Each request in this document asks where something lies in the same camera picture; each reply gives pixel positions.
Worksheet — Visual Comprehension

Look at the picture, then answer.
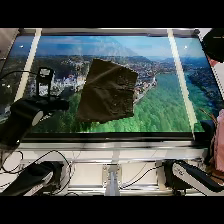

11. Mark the dark blue garment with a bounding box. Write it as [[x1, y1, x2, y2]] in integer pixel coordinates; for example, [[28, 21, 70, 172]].
[[199, 119, 216, 148]]

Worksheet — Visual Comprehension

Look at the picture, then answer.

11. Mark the pink garment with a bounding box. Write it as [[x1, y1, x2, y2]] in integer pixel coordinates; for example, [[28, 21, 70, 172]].
[[213, 109, 224, 174]]

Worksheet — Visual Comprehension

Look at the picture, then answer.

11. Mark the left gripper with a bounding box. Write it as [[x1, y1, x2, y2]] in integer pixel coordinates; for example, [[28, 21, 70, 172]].
[[41, 96, 70, 113]]

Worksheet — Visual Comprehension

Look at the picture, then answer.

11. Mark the brown garment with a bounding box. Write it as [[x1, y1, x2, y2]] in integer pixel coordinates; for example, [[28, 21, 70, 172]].
[[76, 58, 140, 125]]

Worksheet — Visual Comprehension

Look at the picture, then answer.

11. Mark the black garment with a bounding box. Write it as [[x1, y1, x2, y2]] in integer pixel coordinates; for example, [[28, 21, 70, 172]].
[[201, 28, 224, 64]]

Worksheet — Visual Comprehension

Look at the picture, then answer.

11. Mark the black cable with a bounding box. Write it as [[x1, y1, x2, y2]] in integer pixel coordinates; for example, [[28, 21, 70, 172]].
[[118, 164, 167, 190], [0, 149, 74, 196], [0, 68, 40, 82]]

